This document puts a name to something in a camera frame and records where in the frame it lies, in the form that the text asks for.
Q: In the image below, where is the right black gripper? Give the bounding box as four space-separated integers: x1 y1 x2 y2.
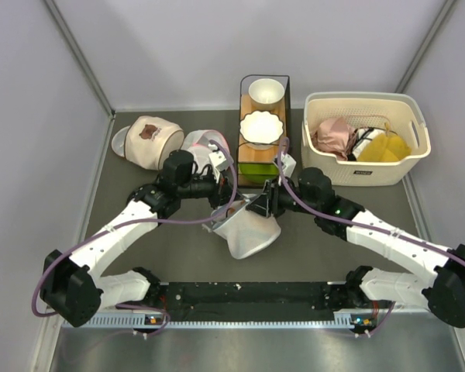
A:
246 174 320 218

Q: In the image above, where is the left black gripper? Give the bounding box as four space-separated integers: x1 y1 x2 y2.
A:
177 167 243 210

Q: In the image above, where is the white mesh laundry bag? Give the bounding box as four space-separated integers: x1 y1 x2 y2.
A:
202 194 281 260

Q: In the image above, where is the black wire wooden rack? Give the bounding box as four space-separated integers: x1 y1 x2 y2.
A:
236 74 291 188

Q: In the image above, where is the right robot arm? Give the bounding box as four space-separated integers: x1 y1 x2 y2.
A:
247 167 465 329

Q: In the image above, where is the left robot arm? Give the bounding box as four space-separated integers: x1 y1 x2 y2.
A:
33 150 238 327

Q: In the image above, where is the pink-trimmed mesh laundry bag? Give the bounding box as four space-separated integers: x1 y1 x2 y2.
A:
181 129 229 171

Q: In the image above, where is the cream plastic laundry basket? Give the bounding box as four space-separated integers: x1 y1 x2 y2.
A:
301 91 431 187

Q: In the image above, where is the white scalloped plate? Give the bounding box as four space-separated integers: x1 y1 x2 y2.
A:
239 111 284 146

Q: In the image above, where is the beige bear cap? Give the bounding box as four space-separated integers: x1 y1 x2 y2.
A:
111 115 184 171

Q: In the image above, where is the pink garment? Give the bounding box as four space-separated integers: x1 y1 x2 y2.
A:
312 117 357 161

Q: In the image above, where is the white round bowl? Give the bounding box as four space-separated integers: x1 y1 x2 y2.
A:
248 77 285 110

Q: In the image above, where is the black white striped garment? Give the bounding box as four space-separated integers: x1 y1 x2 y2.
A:
347 127 385 161

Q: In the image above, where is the yellow garment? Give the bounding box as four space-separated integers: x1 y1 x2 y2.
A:
356 133 412 163

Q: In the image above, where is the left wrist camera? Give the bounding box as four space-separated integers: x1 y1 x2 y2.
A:
208 150 233 182

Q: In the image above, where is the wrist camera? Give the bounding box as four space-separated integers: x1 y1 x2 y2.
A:
208 150 233 182
273 153 297 177

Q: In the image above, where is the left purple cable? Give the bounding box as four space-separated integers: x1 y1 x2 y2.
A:
30 139 239 338

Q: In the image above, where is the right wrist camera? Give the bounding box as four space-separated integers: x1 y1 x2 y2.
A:
273 153 297 177

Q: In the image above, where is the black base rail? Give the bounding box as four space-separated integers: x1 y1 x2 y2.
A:
156 282 353 311

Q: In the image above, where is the slotted cable duct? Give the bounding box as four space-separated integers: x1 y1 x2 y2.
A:
83 312 374 330

